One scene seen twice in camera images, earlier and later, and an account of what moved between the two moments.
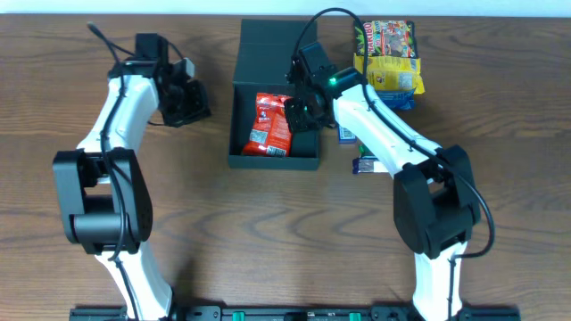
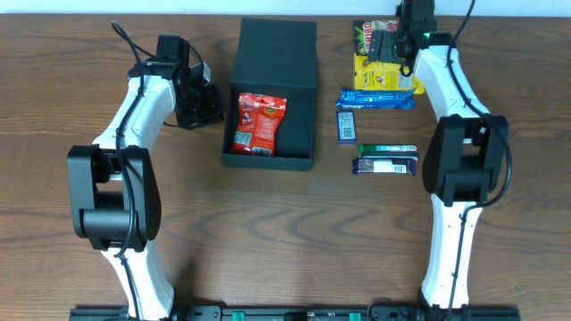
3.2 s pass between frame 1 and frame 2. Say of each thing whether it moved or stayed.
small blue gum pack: stayed
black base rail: stayed
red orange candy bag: moved
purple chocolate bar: stayed
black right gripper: moved
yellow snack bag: stayed
